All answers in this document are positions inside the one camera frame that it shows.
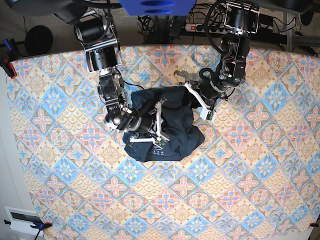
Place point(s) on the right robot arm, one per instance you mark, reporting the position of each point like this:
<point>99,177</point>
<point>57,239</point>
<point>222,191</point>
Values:
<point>99,39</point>

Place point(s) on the dark blue t-shirt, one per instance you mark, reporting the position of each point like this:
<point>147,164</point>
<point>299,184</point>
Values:
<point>184,137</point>

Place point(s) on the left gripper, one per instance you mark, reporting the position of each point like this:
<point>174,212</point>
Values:
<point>204,91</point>

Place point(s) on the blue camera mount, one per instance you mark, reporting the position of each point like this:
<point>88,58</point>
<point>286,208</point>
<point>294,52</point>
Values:
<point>157,7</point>

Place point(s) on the table clamp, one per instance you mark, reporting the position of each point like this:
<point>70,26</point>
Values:
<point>6,62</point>
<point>314,225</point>
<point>41,225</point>

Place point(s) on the patterned tablecloth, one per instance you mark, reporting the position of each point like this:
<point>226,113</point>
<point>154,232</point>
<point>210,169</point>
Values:
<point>256,175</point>

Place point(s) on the lower right table clamp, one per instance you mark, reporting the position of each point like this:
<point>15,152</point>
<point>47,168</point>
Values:
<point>314,225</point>

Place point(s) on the upper left table clamp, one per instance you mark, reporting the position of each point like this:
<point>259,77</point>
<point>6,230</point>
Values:
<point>6,62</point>

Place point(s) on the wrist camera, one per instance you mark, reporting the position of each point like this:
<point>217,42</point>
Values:
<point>208,115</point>
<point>160,142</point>

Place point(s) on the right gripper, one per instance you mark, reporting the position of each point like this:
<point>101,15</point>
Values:
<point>144,125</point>

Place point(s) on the lower left table clamp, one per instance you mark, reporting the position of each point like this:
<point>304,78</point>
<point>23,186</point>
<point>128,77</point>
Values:
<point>41,225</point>

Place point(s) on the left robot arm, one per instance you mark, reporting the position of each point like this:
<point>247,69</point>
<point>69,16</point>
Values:
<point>240,19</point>

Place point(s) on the white wall outlet box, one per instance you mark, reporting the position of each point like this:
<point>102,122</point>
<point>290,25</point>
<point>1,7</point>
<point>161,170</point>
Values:
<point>21,220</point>

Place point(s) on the black round stool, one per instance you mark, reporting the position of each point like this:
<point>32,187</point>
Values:
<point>38,40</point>

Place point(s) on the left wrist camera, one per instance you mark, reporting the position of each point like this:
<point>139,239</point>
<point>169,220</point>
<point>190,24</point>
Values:
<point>208,115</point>

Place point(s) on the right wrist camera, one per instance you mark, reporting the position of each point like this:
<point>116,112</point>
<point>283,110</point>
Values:
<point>160,142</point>

